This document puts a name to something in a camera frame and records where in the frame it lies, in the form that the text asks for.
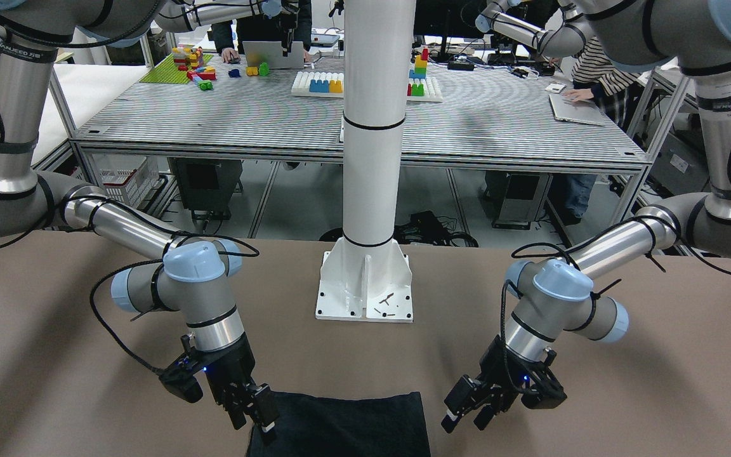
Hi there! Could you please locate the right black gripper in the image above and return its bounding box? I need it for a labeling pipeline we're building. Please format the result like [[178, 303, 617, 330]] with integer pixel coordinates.
[[159, 334, 280, 444]]

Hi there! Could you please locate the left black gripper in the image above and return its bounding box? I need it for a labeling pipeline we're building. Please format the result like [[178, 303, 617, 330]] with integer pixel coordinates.
[[441, 335, 567, 434]]

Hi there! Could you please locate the black graphic t-shirt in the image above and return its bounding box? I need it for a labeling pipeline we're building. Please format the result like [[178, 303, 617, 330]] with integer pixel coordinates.
[[246, 392, 430, 456]]

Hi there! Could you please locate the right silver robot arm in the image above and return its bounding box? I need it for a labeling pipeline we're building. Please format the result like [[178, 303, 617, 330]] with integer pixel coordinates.
[[0, 1, 279, 439]]

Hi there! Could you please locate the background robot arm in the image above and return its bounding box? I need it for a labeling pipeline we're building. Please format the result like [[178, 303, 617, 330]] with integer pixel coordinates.
[[475, 1, 596, 57]]

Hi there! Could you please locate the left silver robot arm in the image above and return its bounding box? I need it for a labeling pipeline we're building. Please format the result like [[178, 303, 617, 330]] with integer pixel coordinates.
[[442, 1, 731, 433]]

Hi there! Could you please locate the white central robot column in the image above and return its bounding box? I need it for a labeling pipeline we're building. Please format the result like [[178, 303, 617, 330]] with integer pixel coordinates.
[[314, 1, 416, 323]]

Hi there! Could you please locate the grey control box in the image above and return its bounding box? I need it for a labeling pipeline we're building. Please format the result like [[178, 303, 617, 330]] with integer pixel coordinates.
[[168, 158, 242, 221], [482, 170, 552, 230]]

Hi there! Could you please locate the white plastic basket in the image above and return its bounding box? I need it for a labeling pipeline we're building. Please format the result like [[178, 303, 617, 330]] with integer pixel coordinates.
[[93, 154, 159, 208]]

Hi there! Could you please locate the striped aluminium work table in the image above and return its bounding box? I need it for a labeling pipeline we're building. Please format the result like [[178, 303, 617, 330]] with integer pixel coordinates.
[[75, 65, 652, 225]]

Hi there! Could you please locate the silver laptop on table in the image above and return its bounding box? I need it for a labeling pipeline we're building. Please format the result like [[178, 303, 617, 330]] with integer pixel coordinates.
[[549, 93, 607, 126]]

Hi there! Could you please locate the white block tray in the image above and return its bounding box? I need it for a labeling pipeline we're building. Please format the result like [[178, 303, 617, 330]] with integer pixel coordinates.
[[291, 70, 444, 102]]

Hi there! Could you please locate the green lego baseplate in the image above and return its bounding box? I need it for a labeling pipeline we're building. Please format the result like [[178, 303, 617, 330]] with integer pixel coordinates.
[[139, 55, 216, 84]]

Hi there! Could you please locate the person in striped shirt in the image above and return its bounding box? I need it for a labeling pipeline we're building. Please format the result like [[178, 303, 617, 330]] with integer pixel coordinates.
[[550, 36, 640, 225]]

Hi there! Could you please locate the open grey laptop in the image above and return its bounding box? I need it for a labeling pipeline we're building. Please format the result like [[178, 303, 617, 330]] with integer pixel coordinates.
[[243, 41, 305, 69]]

